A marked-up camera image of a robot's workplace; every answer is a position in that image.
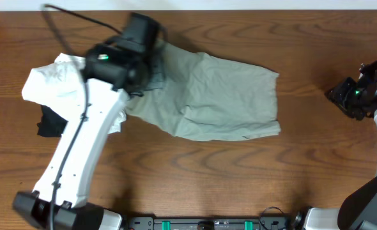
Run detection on khaki grey shorts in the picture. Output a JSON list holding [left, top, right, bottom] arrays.
[[125, 45, 281, 141]]

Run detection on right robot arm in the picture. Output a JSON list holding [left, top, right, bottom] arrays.
[[293, 60, 377, 230]]

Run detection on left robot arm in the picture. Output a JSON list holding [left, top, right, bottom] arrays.
[[13, 13, 166, 230]]

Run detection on white bottom garment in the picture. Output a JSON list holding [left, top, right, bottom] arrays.
[[108, 110, 127, 134]]

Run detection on white garment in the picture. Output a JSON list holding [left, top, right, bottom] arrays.
[[108, 110, 127, 134], [22, 53, 85, 120]]

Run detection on white top garment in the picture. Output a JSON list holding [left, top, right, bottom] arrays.
[[22, 53, 85, 120]]

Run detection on black garment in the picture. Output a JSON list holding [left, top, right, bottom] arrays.
[[37, 105, 68, 137]]

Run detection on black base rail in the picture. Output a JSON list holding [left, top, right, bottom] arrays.
[[120, 211, 292, 230]]

